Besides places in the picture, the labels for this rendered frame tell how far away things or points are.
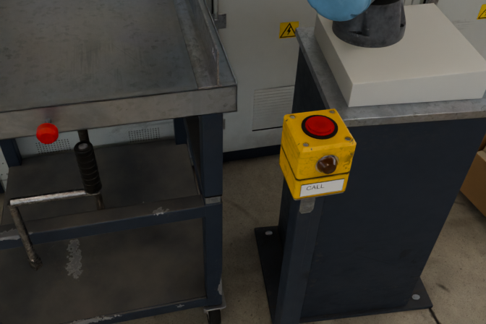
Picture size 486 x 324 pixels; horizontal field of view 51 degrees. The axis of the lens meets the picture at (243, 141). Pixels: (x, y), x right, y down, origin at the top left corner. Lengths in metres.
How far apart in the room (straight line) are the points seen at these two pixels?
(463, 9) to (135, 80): 1.28
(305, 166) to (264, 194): 1.14
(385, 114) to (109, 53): 0.52
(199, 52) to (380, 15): 0.37
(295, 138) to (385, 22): 0.45
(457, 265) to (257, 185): 0.71
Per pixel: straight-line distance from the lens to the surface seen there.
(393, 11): 1.08
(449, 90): 1.07
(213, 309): 1.41
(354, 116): 0.98
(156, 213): 1.08
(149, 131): 1.78
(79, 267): 1.47
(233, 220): 1.74
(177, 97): 0.86
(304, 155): 0.67
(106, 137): 1.79
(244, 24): 1.58
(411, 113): 1.02
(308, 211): 0.80
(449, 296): 1.71
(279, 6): 1.59
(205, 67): 0.90
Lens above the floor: 1.35
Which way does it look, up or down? 42 degrees down
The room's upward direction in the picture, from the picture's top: 2 degrees clockwise
